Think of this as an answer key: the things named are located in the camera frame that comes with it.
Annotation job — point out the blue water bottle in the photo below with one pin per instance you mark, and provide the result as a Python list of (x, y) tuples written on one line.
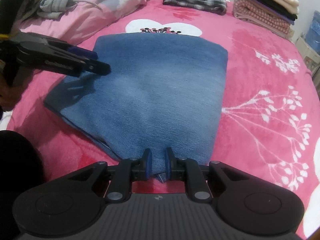
[(313, 35)]

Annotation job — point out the blue folded garment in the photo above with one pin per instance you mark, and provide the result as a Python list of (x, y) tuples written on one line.
[(265, 6)]

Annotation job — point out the white water dispenser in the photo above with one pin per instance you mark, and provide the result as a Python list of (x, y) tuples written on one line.
[(310, 57)]

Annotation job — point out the person's left hand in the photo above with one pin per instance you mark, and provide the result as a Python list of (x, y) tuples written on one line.
[(10, 96)]

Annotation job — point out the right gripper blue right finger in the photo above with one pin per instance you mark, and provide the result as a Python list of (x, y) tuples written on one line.
[(191, 173)]

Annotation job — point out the pink floral bed blanket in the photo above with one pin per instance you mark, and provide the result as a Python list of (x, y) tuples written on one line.
[(269, 123)]

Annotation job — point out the pink grey floral duvet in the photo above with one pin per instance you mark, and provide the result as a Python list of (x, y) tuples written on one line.
[(82, 22)]

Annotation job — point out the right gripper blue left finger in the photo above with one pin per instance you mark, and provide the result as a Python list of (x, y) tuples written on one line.
[(127, 171)]

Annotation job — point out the pink patterned folded garment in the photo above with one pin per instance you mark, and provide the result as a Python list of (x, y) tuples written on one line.
[(250, 11)]

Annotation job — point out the blue denim jeans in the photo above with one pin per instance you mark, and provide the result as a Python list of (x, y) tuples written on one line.
[(164, 90)]

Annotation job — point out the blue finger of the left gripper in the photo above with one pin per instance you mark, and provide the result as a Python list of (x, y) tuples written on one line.
[(83, 52), (96, 67)]

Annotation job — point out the black white plaid garment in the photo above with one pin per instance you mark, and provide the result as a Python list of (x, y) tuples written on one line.
[(214, 6)]

